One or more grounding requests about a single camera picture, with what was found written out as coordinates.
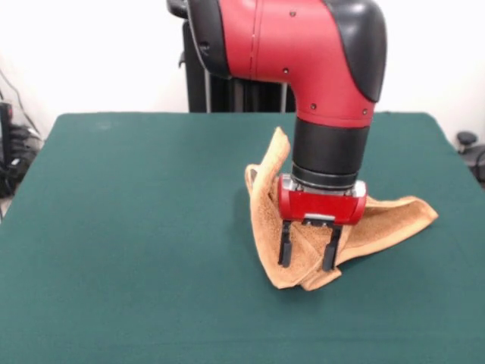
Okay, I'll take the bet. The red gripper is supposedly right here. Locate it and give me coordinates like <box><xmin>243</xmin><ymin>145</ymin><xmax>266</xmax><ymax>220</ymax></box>
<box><xmin>277</xmin><ymin>173</ymin><xmax>368</xmax><ymax>272</ymax></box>

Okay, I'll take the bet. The orange terry towel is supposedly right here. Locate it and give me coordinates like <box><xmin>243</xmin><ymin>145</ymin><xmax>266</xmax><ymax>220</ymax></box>
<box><xmin>244</xmin><ymin>127</ymin><xmax>440</xmax><ymax>292</ymax></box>

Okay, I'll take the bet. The black office chair base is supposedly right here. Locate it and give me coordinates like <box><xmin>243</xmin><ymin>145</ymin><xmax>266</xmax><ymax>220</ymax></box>
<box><xmin>455</xmin><ymin>130</ymin><xmax>485</xmax><ymax>190</ymax></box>

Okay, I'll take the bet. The dark green table cloth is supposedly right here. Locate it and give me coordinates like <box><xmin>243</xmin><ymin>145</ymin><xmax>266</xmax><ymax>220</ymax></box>
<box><xmin>0</xmin><ymin>111</ymin><xmax>485</xmax><ymax>364</ymax></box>

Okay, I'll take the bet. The black electronics box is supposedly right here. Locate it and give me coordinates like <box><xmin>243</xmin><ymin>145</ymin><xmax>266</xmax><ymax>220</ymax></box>
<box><xmin>0</xmin><ymin>101</ymin><xmax>14</xmax><ymax>198</ymax></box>

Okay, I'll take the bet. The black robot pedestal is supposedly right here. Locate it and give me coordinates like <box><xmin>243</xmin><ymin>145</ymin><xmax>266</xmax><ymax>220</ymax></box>
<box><xmin>166</xmin><ymin>0</ymin><xmax>297</xmax><ymax>114</ymax></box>

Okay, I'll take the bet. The black cable bundle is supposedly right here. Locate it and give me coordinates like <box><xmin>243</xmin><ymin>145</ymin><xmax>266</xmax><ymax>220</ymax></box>
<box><xmin>8</xmin><ymin>124</ymin><xmax>45</xmax><ymax>179</ymax></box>

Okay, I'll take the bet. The grey cable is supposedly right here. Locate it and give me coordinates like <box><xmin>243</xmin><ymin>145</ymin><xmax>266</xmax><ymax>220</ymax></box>
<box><xmin>0</xmin><ymin>68</ymin><xmax>41</xmax><ymax>136</ymax></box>

